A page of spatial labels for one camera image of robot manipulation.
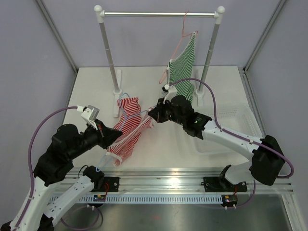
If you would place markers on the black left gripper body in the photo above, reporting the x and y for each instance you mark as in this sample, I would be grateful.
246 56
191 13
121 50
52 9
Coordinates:
93 137

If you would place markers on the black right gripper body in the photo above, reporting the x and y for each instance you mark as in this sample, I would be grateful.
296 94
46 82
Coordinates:
167 109

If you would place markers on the red striped tank top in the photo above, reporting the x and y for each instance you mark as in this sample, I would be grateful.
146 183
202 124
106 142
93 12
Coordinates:
130 134

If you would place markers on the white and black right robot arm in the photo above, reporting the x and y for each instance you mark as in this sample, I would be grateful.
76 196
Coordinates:
264 155

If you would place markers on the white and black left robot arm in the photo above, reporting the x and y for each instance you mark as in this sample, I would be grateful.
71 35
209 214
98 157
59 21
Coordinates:
52 167

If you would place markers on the green striped tank top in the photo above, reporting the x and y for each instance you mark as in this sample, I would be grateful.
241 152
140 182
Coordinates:
181 68

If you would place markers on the white plastic basket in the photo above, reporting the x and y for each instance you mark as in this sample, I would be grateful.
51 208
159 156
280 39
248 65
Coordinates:
234 116

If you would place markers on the white and silver clothes rack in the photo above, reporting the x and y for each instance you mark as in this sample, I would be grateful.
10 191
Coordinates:
117 75

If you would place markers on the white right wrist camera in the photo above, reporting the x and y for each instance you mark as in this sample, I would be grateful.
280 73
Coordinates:
169 92

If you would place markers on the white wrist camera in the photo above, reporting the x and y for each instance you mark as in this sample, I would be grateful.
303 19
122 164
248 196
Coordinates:
89 114
169 92

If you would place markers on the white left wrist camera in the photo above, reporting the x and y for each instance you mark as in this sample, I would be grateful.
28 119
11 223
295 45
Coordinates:
89 114

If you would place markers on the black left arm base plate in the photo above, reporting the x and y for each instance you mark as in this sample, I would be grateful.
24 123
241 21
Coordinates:
110 184

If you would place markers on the aluminium mounting rail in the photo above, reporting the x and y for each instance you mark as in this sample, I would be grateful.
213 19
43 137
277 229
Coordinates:
168 181

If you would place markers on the white slotted cable duct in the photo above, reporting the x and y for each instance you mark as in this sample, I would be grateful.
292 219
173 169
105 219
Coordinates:
151 199

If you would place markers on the pink wire hanger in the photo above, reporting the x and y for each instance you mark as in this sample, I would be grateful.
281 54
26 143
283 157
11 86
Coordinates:
183 35

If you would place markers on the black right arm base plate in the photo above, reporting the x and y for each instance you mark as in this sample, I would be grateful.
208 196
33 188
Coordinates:
216 185

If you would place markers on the right aluminium frame post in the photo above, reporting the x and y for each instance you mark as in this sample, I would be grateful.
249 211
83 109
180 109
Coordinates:
265 33

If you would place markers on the aluminium frame post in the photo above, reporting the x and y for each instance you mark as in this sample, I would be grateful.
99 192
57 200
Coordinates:
52 26
265 33

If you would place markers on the left aluminium frame post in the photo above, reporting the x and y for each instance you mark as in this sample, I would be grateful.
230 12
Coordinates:
52 26

